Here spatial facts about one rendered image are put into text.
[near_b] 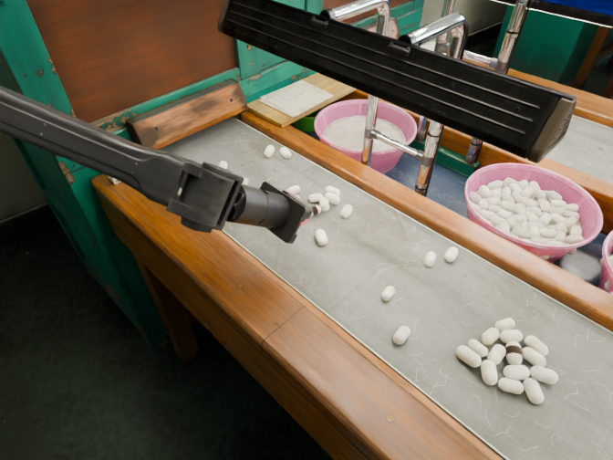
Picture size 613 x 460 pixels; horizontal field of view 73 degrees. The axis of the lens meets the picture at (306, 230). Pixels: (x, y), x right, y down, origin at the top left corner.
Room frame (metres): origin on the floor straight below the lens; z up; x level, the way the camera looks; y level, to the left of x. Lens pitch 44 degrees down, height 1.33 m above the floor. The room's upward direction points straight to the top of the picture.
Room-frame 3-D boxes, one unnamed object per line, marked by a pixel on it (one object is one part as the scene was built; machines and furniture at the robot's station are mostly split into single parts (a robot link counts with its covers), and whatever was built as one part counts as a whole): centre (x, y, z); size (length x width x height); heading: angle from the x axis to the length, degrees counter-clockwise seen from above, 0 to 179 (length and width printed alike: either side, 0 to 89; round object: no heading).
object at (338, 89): (1.12, 0.00, 0.77); 0.33 x 0.15 x 0.01; 135
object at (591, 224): (0.66, -0.47, 0.72); 0.27 x 0.27 x 0.10
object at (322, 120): (0.96, -0.15, 0.72); 0.27 x 0.27 x 0.10
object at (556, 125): (0.65, -0.08, 1.08); 0.62 x 0.08 x 0.07; 45
